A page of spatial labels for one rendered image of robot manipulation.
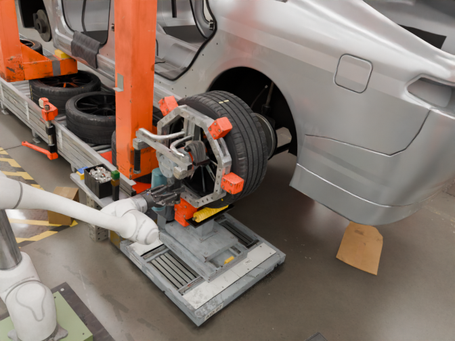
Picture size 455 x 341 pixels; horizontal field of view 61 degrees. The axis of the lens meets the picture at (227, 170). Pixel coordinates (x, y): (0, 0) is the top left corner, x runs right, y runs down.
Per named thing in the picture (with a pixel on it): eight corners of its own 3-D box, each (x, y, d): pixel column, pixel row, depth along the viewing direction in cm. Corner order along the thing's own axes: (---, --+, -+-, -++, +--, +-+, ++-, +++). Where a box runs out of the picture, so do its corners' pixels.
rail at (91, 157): (141, 207, 281) (141, 182, 270) (130, 212, 275) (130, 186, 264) (4, 93, 415) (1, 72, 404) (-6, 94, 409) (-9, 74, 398)
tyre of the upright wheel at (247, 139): (289, 170, 207) (229, 66, 215) (261, 183, 192) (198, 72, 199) (223, 210, 256) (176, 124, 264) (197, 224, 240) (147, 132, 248)
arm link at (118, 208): (126, 212, 181) (142, 224, 173) (95, 225, 170) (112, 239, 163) (124, 192, 176) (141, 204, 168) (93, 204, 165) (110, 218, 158)
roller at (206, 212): (231, 207, 244) (231, 199, 241) (196, 225, 224) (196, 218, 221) (224, 203, 247) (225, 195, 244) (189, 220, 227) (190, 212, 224)
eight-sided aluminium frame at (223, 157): (223, 218, 218) (237, 131, 190) (214, 222, 214) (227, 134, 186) (162, 174, 247) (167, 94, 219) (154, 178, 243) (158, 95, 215)
